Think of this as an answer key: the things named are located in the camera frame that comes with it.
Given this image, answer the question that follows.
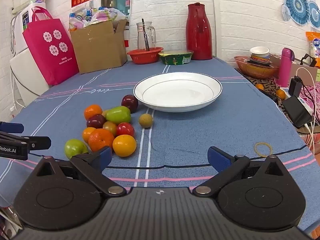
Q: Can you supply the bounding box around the amber glass bowl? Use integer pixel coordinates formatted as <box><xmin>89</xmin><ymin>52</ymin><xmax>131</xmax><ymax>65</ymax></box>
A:
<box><xmin>234</xmin><ymin>56</ymin><xmax>280</xmax><ymax>79</ymax></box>

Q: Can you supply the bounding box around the round green jujube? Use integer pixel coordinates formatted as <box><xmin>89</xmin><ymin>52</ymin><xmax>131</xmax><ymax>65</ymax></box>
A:
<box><xmin>64</xmin><ymin>139</ymin><xmax>89</xmax><ymax>160</ymax></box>

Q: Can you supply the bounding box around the brown cardboard box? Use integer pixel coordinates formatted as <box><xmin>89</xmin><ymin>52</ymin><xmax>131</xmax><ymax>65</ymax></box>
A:
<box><xmin>69</xmin><ymin>19</ymin><xmax>128</xmax><ymax>75</ymax></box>

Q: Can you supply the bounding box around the red thermos jug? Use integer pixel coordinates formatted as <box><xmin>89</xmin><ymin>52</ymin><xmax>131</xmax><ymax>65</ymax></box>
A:
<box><xmin>185</xmin><ymin>2</ymin><xmax>213</xmax><ymax>61</ymax></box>

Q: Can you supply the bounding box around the dark utensil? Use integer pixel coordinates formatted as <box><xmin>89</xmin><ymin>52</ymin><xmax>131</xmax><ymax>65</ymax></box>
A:
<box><xmin>141</xmin><ymin>18</ymin><xmax>150</xmax><ymax>51</ymax></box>

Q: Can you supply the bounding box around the flat cardboard box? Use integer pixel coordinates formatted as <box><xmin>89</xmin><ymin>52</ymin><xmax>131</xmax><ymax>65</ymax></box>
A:
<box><xmin>269</xmin><ymin>54</ymin><xmax>320</xmax><ymax>83</ymax></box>

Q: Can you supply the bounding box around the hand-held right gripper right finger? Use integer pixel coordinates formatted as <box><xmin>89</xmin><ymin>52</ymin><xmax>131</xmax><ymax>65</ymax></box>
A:
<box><xmin>192</xmin><ymin>146</ymin><xmax>289</xmax><ymax>197</ymax></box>

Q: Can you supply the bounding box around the white power strip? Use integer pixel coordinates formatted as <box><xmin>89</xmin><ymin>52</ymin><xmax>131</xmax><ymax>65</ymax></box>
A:
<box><xmin>285</xmin><ymin>91</ymin><xmax>314</xmax><ymax>115</ymax></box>

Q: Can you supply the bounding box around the large blue paper fan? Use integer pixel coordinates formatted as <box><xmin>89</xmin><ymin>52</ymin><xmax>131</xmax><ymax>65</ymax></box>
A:
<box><xmin>283</xmin><ymin>0</ymin><xmax>311</xmax><ymax>26</ymax></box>

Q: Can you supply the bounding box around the blue striped tablecloth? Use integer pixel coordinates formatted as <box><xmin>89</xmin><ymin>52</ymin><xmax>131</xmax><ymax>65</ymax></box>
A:
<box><xmin>0</xmin><ymin>56</ymin><xmax>318</xmax><ymax>233</ymax></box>

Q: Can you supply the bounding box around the black charger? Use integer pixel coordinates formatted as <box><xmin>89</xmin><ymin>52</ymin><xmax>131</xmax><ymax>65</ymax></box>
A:
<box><xmin>288</xmin><ymin>76</ymin><xmax>303</xmax><ymax>97</ymax></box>

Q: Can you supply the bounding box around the white appliance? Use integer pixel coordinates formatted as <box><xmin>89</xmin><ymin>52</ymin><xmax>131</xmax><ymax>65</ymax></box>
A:
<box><xmin>9</xmin><ymin>4</ymin><xmax>50</xmax><ymax>107</ymax></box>

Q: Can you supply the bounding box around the black power bank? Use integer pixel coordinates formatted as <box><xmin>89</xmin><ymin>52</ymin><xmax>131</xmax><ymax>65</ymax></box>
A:
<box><xmin>282</xmin><ymin>96</ymin><xmax>313</xmax><ymax>128</ymax></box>

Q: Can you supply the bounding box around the oblong green jujube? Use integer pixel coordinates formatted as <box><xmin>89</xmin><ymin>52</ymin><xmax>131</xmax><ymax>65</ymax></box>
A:
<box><xmin>105</xmin><ymin>106</ymin><xmax>132</xmax><ymax>125</ymax></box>

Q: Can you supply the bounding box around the orange snack packet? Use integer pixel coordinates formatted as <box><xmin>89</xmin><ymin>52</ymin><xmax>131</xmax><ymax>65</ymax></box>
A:
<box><xmin>306</xmin><ymin>31</ymin><xmax>320</xmax><ymax>67</ymax></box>

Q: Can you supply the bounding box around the pink tote bag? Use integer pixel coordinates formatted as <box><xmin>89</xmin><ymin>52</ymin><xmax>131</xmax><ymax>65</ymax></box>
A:
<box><xmin>22</xmin><ymin>6</ymin><xmax>80</xmax><ymax>86</ymax></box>

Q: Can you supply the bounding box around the small red fruit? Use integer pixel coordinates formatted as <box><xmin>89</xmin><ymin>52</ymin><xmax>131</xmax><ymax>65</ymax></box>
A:
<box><xmin>116</xmin><ymin>122</ymin><xmax>135</xmax><ymax>138</ymax></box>

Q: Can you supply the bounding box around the dark red plum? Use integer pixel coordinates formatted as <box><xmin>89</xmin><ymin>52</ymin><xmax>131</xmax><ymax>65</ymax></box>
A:
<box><xmin>121</xmin><ymin>94</ymin><xmax>139</xmax><ymax>114</ymax></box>
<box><xmin>86</xmin><ymin>114</ymin><xmax>107</xmax><ymax>129</ymax></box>

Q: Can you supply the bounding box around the pink floral cloth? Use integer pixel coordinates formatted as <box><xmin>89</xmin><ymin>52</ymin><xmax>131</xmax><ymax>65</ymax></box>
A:
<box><xmin>297</xmin><ymin>80</ymin><xmax>320</xmax><ymax>160</ymax></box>

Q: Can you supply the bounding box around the white paper cup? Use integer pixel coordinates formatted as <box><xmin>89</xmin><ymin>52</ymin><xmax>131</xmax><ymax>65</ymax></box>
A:
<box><xmin>250</xmin><ymin>46</ymin><xmax>270</xmax><ymax>60</ymax></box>

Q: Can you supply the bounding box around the red plastic basket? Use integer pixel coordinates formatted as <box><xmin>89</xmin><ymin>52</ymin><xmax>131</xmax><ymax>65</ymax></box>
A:
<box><xmin>127</xmin><ymin>47</ymin><xmax>164</xmax><ymax>64</ymax></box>

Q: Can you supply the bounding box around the large bumpy orange mandarin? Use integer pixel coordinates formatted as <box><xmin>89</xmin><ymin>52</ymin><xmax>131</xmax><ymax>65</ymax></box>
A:
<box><xmin>88</xmin><ymin>128</ymin><xmax>115</xmax><ymax>152</ymax></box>

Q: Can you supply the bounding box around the white cable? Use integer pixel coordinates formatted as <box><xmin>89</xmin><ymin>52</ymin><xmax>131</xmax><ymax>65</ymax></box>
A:
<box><xmin>294</xmin><ymin>66</ymin><xmax>318</xmax><ymax>155</ymax></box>

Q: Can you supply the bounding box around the glass pitcher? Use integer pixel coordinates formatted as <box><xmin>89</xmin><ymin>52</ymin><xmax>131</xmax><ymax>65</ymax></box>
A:
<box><xmin>136</xmin><ymin>21</ymin><xmax>157</xmax><ymax>50</ymax></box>

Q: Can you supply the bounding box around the pink thermos bottle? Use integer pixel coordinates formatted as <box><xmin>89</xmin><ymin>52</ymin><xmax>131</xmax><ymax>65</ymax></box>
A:
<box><xmin>278</xmin><ymin>47</ymin><xmax>292</xmax><ymax>87</ymax></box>

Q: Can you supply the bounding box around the yellow-orange citrus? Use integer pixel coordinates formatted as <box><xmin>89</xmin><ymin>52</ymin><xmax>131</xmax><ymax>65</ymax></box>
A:
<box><xmin>112</xmin><ymin>134</ymin><xmax>137</xmax><ymax>157</ymax></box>

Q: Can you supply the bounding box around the white plate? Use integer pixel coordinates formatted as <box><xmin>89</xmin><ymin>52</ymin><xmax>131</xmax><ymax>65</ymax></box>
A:
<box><xmin>133</xmin><ymin>72</ymin><xmax>223</xmax><ymax>113</ymax></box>

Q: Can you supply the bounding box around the green lidded bowl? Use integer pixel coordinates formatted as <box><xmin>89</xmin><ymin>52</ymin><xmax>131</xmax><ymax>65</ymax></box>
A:
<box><xmin>158</xmin><ymin>50</ymin><xmax>194</xmax><ymax>65</ymax></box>

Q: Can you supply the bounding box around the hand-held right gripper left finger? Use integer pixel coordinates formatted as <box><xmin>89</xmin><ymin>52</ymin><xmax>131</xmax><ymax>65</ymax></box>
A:
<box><xmin>31</xmin><ymin>145</ymin><xmax>127</xmax><ymax>197</ymax></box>

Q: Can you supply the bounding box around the leopard print cloth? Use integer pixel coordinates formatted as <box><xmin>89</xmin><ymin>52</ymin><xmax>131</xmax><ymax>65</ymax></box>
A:
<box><xmin>236</xmin><ymin>67</ymin><xmax>300</xmax><ymax>130</ymax></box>

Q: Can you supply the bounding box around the yellow rubber band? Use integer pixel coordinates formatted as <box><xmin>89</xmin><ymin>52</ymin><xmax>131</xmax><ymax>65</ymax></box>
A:
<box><xmin>254</xmin><ymin>142</ymin><xmax>273</xmax><ymax>157</ymax></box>

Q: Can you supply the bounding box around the small red-yellow fruit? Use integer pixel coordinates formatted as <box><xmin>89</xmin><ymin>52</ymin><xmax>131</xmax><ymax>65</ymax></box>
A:
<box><xmin>102</xmin><ymin>121</ymin><xmax>118</xmax><ymax>137</ymax></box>

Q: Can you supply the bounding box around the small orange tangerine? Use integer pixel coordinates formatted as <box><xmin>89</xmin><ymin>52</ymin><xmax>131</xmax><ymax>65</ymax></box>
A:
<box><xmin>82</xmin><ymin>127</ymin><xmax>97</xmax><ymax>143</ymax></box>
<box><xmin>84</xmin><ymin>104</ymin><xmax>103</xmax><ymax>120</ymax></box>

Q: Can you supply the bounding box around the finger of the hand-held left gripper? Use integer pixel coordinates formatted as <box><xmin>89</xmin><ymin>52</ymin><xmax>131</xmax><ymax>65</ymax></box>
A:
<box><xmin>0</xmin><ymin>121</ymin><xmax>25</xmax><ymax>134</ymax></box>
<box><xmin>0</xmin><ymin>131</ymin><xmax>52</xmax><ymax>151</ymax></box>

